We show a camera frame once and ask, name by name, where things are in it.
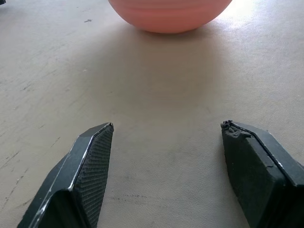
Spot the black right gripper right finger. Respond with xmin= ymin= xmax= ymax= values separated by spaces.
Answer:
xmin=220 ymin=120 xmax=304 ymax=228

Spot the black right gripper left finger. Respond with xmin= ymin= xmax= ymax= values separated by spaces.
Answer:
xmin=17 ymin=122 xmax=114 ymax=228

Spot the pink plastic bowl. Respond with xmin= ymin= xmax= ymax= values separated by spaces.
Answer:
xmin=108 ymin=0 xmax=233 ymax=34

